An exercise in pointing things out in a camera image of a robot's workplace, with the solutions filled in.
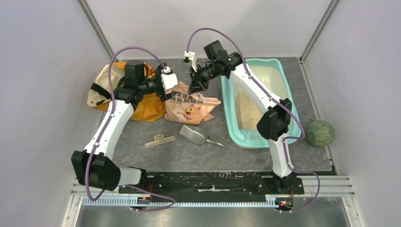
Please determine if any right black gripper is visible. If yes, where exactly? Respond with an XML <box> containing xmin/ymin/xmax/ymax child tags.
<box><xmin>188</xmin><ymin>61</ymin><xmax>218</xmax><ymax>95</ymax></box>

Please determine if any aluminium frame rail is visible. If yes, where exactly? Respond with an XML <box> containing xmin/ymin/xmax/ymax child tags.
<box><xmin>62</xmin><ymin>172</ymin><xmax>362</xmax><ymax>227</ymax></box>

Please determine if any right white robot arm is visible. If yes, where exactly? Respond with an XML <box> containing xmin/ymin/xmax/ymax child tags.
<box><xmin>183</xmin><ymin>41</ymin><xmax>296</xmax><ymax>193</ymax></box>

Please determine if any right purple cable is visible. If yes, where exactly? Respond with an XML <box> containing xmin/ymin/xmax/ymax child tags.
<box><xmin>186</xmin><ymin>27</ymin><xmax>321</xmax><ymax>214</ymax></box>

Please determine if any pink cat litter bag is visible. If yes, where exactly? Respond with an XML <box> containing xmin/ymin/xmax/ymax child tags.
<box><xmin>164</xmin><ymin>82</ymin><xmax>221</xmax><ymax>125</ymax></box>

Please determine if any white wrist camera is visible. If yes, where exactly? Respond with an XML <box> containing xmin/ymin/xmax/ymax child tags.
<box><xmin>183</xmin><ymin>51</ymin><xmax>198</xmax><ymax>72</ymax></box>
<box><xmin>161</xmin><ymin>66</ymin><xmax>179</xmax><ymax>91</ymax></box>

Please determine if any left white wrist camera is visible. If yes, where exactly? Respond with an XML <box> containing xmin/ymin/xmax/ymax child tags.
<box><xmin>161</xmin><ymin>66</ymin><xmax>179</xmax><ymax>91</ymax></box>

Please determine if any orange cloth bag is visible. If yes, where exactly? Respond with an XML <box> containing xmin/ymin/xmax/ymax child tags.
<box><xmin>87</xmin><ymin>61</ymin><xmax>166</xmax><ymax>122</ymax></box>

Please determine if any teal litter box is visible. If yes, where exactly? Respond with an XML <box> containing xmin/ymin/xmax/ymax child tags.
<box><xmin>221</xmin><ymin>58</ymin><xmax>294</xmax><ymax>149</ymax></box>

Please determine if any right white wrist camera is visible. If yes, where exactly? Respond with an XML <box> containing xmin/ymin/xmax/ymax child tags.
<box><xmin>183</xmin><ymin>51</ymin><xmax>198</xmax><ymax>72</ymax></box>

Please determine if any green textured ball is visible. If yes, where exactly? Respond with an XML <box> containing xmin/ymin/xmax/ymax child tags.
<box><xmin>305</xmin><ymin>119</ymin><xmax>336</xmax><ymax>147</ymax></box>

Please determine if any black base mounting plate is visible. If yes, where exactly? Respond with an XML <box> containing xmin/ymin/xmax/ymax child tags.
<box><xmin>137</xmin><ymin>171</ymin><xmax>305</xmax><ymax>203</ymax></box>

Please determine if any wooden bag clip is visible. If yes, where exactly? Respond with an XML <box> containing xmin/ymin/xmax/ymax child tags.
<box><xmin>144</xmin><ymin>134</ymin><xmax>175</xmax><ymax>148</ymax></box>

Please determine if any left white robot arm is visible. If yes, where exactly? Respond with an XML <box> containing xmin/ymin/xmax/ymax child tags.
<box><xmin>71</xmin><ymin>61</ymin><xmax>178</xmax><ymax>193</ymax></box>

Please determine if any metal litter scoop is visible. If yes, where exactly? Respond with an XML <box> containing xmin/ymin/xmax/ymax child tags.
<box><xmin>179</xmin><ymin>125</ymin><xmax>225</xmax><ymax>147</ymax></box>

